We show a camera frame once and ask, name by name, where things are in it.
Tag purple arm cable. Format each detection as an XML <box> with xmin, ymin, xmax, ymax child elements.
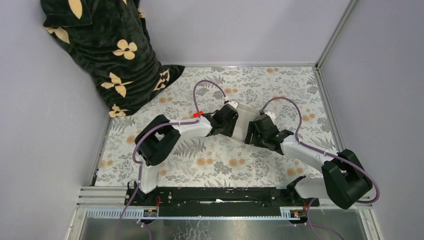
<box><xmin>119</xmin><ymin>79</ymin><xmax>230</xmax><ymax>220</ymax></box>
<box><xmin>261</xmin><ymin>96</ymin><xmax>380</xmax><ymax>240</ymax></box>

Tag red rectangular block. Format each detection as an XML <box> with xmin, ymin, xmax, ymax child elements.
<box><xmin>193</xmin><ymin>111</ymin><xmax>204</xmax><ymax>118</ymax></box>

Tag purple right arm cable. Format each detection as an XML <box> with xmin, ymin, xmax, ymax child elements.
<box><xmin>261</xmin><ymin>96</ymin><xmax>380</xmax><ymax>240</ymax></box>

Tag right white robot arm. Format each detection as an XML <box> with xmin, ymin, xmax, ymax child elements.
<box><xmin>245</xmin><ymin>114</ymin><xmax>373</xmax><ymax>210</ymax></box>

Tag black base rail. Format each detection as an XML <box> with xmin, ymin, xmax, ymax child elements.
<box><xmin>124</xmin><ymin>187</ymin><xmax>312</xmax><ymax>207</ymax></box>

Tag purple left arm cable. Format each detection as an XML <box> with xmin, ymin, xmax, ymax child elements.
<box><xmin>119</xmin><ymin>79</ymin><xmax>230</xmax><ymax>220</ymax></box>

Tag black floral plush blanket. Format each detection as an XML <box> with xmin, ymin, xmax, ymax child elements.
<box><xmin>40</xmin><ymin>0</ymin><xmax>185</xmax><ymax>118</ymax></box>

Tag white cardboard paper box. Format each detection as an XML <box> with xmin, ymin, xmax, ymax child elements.
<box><xmin>224</xmin><ymin>101</ymin><xmax>276</xmax><ymax>143</ymax></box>

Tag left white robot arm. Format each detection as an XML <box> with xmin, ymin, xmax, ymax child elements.
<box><xmin>132</xmin><ymin>101</ymin><xmax>239</xmax><ymax>206</ymax></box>

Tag floral patterned table cloth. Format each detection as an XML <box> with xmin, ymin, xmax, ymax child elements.
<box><xmin>93</xmin><ymin>66</ymin><xmax>339</xmax><ymax>187</ymax></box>

